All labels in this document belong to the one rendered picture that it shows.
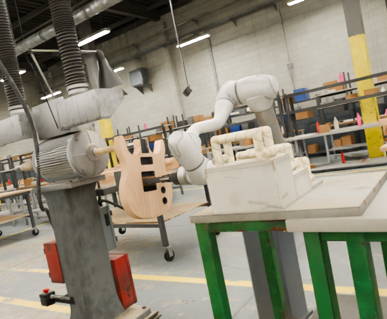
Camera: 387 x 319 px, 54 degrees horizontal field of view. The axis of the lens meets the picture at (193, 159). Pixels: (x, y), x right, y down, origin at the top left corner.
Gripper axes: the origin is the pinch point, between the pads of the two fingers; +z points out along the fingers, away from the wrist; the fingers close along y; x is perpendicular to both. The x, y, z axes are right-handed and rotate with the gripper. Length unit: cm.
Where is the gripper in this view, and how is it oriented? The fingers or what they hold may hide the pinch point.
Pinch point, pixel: (149, 181)
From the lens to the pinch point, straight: 191.5
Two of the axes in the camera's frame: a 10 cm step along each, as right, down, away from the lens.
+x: -1.4, -9.9, 0.5
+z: -8.1, 1.4, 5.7
